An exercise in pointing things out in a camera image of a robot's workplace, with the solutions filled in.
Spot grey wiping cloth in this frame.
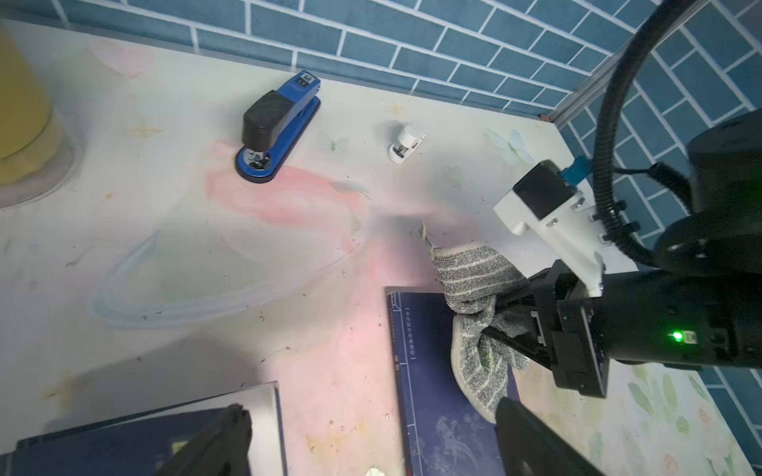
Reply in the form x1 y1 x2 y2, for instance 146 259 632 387
419 226 529 424

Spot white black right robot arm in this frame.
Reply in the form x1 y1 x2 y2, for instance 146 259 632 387
484 111 761 398

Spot blue book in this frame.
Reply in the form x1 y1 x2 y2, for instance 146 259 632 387
386 289 504 475
1 383 288 475

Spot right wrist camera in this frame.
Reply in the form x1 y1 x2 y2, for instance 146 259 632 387
493 161 608 298

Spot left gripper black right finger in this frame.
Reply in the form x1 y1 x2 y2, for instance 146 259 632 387
496 398 603 476

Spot small white stapler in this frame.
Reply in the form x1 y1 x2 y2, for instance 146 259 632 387
387 123 426 165

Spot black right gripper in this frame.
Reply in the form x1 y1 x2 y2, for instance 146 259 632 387
482 261 761 398

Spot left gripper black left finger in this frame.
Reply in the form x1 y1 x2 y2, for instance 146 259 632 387
156 404 252 476

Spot aluminium corner post right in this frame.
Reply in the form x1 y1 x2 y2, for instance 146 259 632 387
549 0 708 129

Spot black corrugated cable hose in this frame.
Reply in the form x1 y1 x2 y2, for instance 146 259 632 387
592 0 698 268

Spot yellow pen cup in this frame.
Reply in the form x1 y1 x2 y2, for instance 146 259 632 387
1 27 79 208

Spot blue black stapler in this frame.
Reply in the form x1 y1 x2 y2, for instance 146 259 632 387
234 71 321 184

